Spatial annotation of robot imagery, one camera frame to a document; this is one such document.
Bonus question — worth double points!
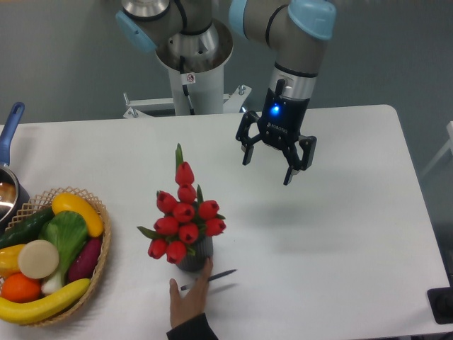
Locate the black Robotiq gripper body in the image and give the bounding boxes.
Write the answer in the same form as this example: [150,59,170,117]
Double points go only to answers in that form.
[257,89,309,150]

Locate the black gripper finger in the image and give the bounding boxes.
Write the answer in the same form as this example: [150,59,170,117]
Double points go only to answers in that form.
[282,135,317,186]
[236,110,262,166]

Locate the red tulip bouquet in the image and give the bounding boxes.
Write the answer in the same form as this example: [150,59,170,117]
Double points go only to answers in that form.
[137,145,227,265]

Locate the dark grey ribbed vase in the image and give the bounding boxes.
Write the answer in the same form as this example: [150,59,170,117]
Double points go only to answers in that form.
[177,236,214,272]

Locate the black pen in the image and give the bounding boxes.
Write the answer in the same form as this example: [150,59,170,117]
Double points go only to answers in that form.
[180,269,236,291]

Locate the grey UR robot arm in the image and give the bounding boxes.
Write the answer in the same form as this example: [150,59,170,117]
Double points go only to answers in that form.
[115,1,336,183]

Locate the dark sleeve forearm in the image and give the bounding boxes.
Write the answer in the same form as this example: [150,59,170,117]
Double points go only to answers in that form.
[166,313,219,340]

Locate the person's hand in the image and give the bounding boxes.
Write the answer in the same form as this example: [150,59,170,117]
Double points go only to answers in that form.
[169,258,213,329]

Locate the green bok choy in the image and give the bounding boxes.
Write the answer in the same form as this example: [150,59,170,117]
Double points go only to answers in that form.
[39,211,88,295]

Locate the black device table corner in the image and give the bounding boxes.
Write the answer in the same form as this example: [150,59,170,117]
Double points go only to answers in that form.
[427,287,453,324]

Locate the purple sweet potato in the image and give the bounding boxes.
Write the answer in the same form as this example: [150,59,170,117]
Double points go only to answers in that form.
[67,238,102,283]

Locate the woven wicker basket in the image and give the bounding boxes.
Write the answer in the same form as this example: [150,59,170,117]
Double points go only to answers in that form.
[6,187,111,327]

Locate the green cucumber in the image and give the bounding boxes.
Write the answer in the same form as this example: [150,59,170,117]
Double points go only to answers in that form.
[1,207,55,249]

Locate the beige round disc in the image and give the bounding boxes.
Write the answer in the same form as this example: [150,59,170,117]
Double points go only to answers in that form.
[18,239,59,279]

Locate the yellow bell pepper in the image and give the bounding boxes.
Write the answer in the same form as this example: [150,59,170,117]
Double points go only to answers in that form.
[0,244,25,278]

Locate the orange fruit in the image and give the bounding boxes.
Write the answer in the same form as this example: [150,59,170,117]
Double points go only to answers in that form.
[1,273,41,303]

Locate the yellow banana front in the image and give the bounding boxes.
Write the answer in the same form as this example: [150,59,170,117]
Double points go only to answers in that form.
[1,278,91,325]

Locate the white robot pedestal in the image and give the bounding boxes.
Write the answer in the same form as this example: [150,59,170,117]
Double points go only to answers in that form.
[123,65,252,119]

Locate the white frame right edge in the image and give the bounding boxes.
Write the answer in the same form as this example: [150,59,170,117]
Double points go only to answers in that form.
[420,121,452,179]

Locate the blue handled saucepan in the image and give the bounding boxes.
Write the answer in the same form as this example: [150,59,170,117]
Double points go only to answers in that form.
[1,102,29,234]

